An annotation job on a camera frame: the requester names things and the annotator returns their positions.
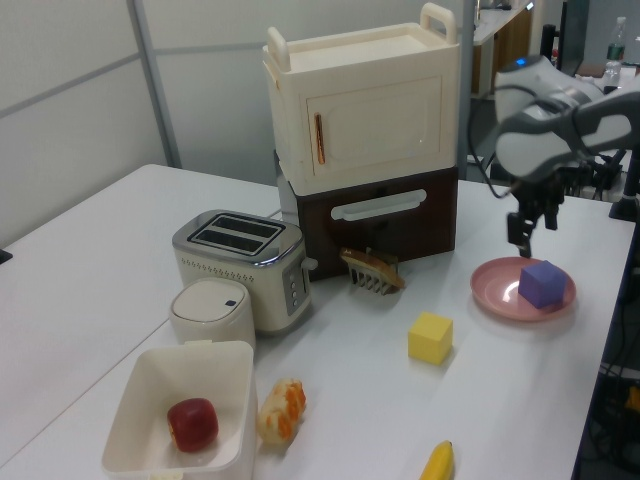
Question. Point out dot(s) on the black gripper silver ring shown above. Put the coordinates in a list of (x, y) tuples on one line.
[(542, 192)]

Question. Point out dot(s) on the purple cube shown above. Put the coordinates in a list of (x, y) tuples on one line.
[(545, 285)]

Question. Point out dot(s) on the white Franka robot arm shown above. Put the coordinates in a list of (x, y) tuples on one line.
[(530, 145)]

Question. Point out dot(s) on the yellow cube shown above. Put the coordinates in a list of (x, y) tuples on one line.
[(430, 340)]

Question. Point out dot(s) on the pink plate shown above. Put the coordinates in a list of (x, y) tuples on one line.
[(495, 290)]

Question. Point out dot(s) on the dark brown drawer unit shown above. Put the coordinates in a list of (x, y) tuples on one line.
[(375, 240)]

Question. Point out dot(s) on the metal toast rack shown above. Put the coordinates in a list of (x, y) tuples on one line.
[(365, 284)]

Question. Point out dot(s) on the wooden background desk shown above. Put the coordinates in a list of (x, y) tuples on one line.
[(500, 45)]

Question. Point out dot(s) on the clear plastic bottle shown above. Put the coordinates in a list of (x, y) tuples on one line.
[(615, 55)]

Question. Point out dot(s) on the black monitor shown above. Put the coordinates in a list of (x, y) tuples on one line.
[(570, 35)]

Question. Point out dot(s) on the cream toy cabinet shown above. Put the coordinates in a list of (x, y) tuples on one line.
[(375, 100)]

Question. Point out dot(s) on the yellow banana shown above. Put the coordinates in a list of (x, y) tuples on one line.
[(440, 462)]

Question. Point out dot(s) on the chrome and cream toaster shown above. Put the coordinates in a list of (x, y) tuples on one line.
[(225, 280)]

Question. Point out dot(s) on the orange and white pastry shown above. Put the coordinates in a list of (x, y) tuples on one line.
[(280, 410)]

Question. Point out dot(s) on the small white lidded canister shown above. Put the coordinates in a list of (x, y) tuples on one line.
[(210, 310)]

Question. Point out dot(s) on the red apple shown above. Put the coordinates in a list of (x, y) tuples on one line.
[(192, 425)]

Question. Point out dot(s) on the white plastic container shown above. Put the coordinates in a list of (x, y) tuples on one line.
[(130, 400)]

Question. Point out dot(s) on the black camera stand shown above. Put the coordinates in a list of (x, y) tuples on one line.
[(627, 195)]

